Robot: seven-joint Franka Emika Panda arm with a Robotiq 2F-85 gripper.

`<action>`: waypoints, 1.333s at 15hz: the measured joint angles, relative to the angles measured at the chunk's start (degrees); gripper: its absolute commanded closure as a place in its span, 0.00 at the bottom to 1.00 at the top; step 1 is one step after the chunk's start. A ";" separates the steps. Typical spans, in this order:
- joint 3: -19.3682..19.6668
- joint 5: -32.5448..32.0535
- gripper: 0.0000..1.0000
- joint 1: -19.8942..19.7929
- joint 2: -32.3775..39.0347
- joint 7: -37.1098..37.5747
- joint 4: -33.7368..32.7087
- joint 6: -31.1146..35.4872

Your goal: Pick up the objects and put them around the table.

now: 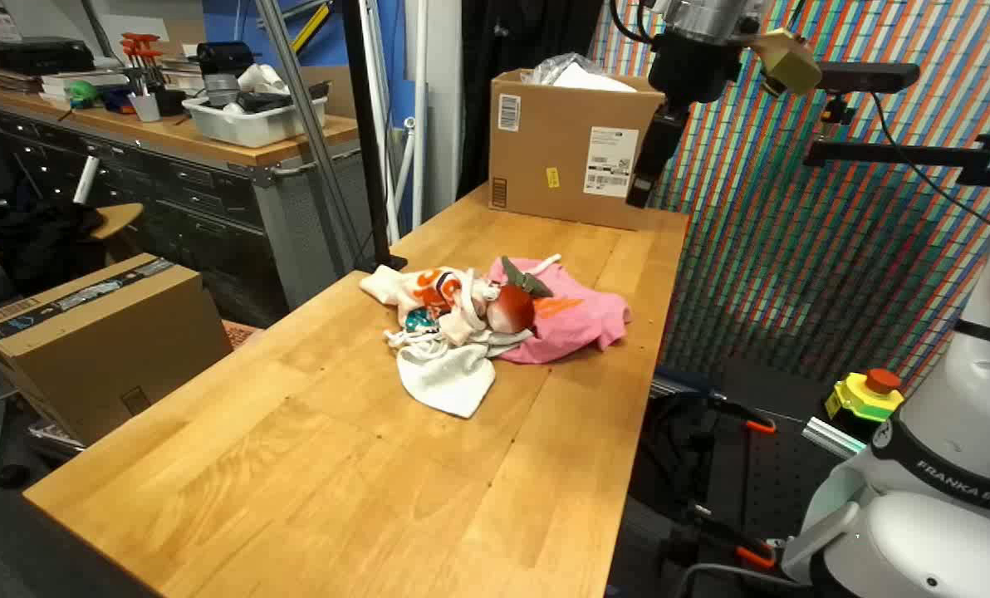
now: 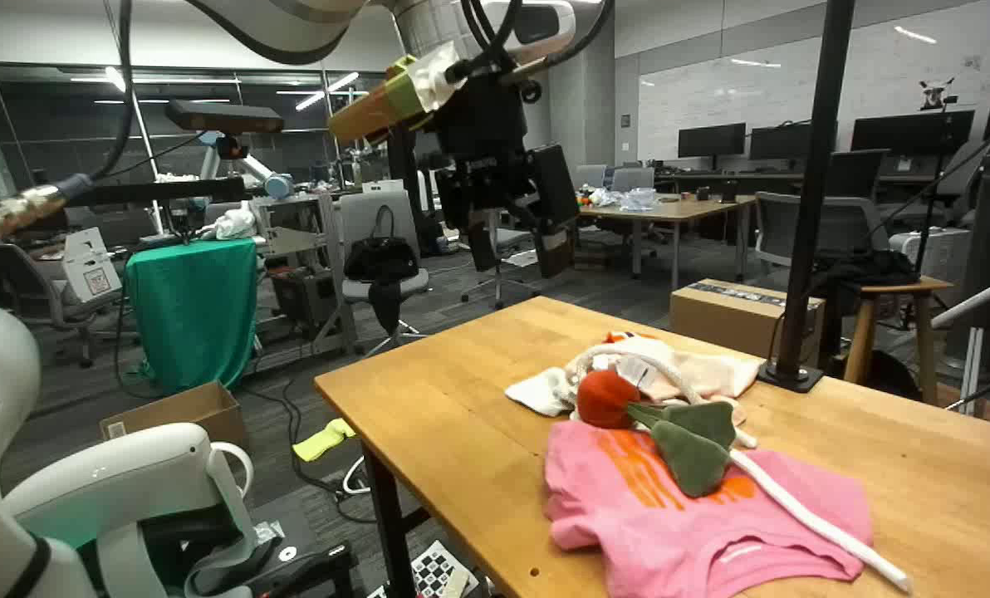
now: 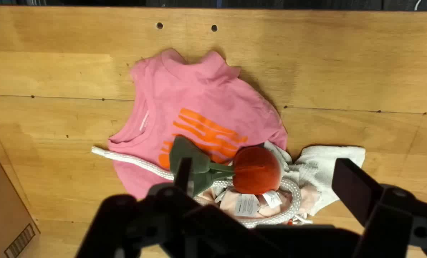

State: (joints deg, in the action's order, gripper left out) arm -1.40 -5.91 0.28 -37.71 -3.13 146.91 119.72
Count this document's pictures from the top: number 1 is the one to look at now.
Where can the black vertical stand pole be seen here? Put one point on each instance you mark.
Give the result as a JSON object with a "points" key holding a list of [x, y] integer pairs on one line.
{"points": [[368, 135]]}

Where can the round wooden stool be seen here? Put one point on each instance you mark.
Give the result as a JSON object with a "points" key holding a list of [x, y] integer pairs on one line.
{"points": [[119, 217]]}

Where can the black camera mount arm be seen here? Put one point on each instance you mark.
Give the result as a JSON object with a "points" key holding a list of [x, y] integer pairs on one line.
{"points": [[905, 155]]}

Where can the white grey towel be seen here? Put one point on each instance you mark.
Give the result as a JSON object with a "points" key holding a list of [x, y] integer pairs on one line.
{"points": [[448, 377]]}

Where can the wooden top workbench with drawers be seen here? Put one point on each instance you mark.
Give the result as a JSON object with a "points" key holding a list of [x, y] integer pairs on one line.
{"points": [[185, 186]]}

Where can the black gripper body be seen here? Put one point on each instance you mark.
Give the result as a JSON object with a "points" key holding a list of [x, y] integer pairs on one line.
{"points": [[696, 67]]}

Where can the yellow wrist camera box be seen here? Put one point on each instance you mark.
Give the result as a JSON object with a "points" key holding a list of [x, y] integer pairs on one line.
{"points": [[788, 62]]}

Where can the cream shirt orange blue print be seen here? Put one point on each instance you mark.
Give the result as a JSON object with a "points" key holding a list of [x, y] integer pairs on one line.
{"points": [[440, 294]]}

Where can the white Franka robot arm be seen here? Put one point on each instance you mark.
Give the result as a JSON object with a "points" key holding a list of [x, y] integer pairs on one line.
{"points": [[963, 444]]}

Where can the clear plastic bag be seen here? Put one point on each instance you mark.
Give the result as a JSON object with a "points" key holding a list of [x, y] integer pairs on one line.
{"points": [[579, 73]]}

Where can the silver tripod leg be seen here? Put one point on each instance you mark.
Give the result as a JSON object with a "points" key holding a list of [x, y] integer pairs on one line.
{"points": [[306, 135]]}

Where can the aluminium profile piece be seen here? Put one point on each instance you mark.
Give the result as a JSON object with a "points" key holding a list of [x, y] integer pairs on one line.
{"points": [[832, 438]]}

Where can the orange plant decoration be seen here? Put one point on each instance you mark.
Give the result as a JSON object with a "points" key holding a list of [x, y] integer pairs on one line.
{"points": [[143, 48]]}

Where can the white plastic bin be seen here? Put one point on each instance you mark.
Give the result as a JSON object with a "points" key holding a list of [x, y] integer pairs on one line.
{"points": [[254, 121]]}

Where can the cardboard box with shipping label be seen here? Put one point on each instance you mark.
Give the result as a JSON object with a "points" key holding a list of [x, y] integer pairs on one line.
{"points": [[563, 144]]}

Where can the black printer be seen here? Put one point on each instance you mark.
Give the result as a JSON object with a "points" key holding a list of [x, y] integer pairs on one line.
{"points": [[40, 55]]}

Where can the cardboard box with black tape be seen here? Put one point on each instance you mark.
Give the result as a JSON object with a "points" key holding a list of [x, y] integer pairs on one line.
{"points": [[99, 345]]}

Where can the multicoloured patterned backdrop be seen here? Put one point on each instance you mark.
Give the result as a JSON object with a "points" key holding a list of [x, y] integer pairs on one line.
{"points": [[829, 267]]}

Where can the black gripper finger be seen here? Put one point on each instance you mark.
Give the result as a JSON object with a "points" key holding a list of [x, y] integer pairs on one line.
{"points": [[648, 155], [670, 135]]}

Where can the black office chair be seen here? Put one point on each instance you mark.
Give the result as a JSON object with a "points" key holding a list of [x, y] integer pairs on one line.
{"points": [[32, 237]]}

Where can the pink t-shirt orange print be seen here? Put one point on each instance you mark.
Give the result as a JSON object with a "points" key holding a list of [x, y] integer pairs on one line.
{"points": [[579, 318]]}

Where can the yellow red emergency stop button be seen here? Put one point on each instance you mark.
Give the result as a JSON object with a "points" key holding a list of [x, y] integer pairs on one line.
{"points": [[864, 398]]}

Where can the black camera bar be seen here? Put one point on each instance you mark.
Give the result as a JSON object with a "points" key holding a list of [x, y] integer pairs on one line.
{"points": [[869, 79]]}

